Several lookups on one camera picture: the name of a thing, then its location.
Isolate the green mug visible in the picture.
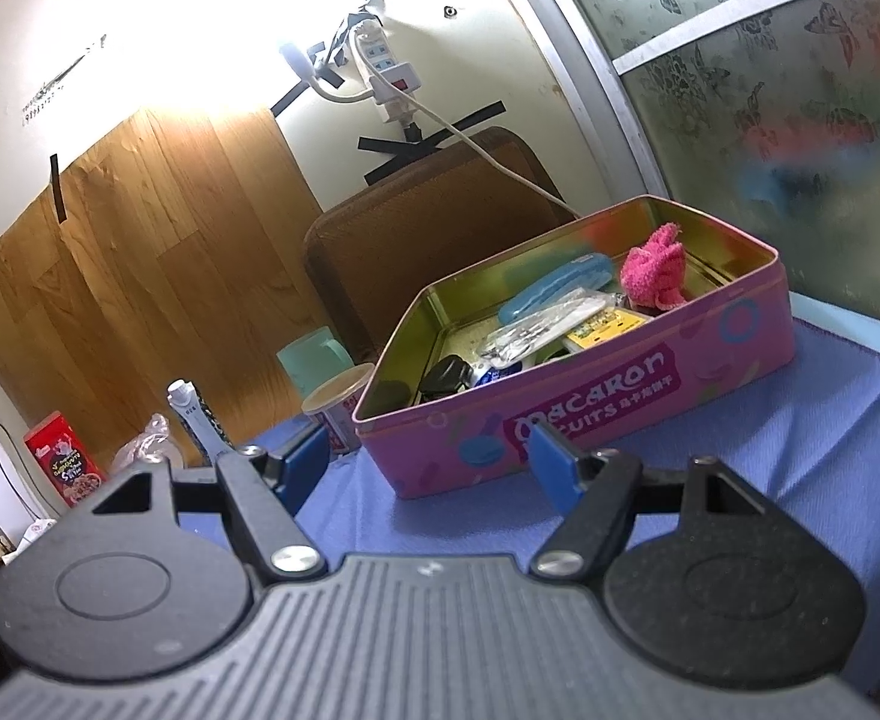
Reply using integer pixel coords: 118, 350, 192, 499
275, 326, 355, 402

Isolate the red cereal box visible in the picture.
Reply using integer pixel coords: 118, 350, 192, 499
23, 410, 107, 511

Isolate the blue glasses case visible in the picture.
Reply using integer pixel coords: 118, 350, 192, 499
498, 253, 615, 325

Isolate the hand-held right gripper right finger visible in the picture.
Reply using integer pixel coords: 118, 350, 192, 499
526, 427, 786, 582

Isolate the clear bag with white keychain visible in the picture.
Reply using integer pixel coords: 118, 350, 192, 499
474, 296, 613, 368

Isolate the yellow packet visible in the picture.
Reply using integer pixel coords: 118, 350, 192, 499
564, 305, 649, 352

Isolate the pink tin box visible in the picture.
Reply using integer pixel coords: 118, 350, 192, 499
351, 193, 797, 500

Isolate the green white milk carton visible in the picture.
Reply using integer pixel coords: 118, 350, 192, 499
166, 379, 235, 466

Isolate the blue tablecloth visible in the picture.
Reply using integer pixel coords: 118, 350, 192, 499
245, 315, 880, 646

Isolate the brown chair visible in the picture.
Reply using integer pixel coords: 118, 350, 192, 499
303, 126, 583, 368

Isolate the pink fuzzy sock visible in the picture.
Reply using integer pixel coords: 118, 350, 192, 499
620, 221, 689, 314

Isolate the wooden board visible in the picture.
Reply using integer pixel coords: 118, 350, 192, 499
0, 105, 328, 466

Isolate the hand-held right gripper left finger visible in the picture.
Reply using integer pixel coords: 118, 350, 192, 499
91, 424, 332, 586

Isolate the frosted glass door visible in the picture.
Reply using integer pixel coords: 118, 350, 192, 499
515, 0, 880, 376

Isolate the white power strip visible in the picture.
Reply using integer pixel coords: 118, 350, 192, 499
354, 19, 422, 125

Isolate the white power cord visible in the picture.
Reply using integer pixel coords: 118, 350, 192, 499
402, 90, 583, 222

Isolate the paper cup with red print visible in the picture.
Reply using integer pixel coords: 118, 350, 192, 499
301, 362, 377, 455

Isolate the blue white packet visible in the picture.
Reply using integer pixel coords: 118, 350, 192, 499
470, 360, 523, 389

